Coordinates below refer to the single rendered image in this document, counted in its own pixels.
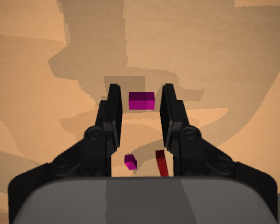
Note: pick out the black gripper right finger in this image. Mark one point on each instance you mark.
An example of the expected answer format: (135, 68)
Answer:
(192, 155)

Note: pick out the magenta rod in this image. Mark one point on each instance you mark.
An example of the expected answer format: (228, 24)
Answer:
(130, 162)
(141, 100)

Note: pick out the dark red rod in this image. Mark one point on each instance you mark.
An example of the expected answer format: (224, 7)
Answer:
(161, 161)

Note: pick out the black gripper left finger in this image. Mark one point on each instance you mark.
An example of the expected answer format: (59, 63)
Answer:
(92, 154)

